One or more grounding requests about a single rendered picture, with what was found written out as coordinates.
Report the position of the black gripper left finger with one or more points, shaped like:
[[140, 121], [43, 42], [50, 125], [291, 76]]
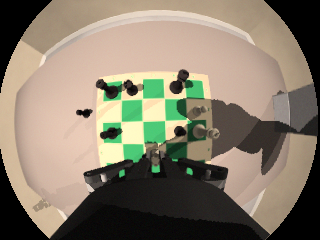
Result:
[[108, 174]]

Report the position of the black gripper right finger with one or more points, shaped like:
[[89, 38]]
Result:
[[209, 173]]

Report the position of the white king chess piece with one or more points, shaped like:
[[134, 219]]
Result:
[[199, 131]]

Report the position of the green and cream chessboard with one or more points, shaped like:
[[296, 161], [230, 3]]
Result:
[[146, 121]]

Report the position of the white rook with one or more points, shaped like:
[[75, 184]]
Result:
[[155, 157]]

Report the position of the white pawn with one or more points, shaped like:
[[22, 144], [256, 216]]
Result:
[[197, 110]]

